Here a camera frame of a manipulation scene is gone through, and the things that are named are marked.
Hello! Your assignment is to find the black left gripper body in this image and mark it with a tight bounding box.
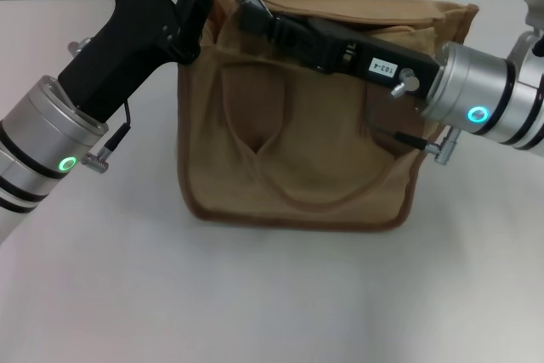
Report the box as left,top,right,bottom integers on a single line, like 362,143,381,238
57,0,201,122

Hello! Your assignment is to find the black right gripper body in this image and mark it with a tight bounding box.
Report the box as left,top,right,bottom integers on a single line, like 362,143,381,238
316,18,442,103

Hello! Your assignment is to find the silver metal zipper pull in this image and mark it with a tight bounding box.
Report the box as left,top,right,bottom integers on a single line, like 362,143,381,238
237,0,274,16

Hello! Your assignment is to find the khaki canvas food bag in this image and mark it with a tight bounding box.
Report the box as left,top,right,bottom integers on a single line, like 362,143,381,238
175,0,480,233

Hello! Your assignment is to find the right gripper cable with plug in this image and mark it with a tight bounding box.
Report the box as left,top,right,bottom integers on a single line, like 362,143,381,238
366,66,463,167

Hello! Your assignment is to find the gripper cable with plug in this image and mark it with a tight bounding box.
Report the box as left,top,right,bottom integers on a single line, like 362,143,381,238
366,66,463,167
66,37,133,175

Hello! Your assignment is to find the left gripper cable with plug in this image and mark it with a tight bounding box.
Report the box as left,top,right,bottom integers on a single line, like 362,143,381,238
66,37,133,175

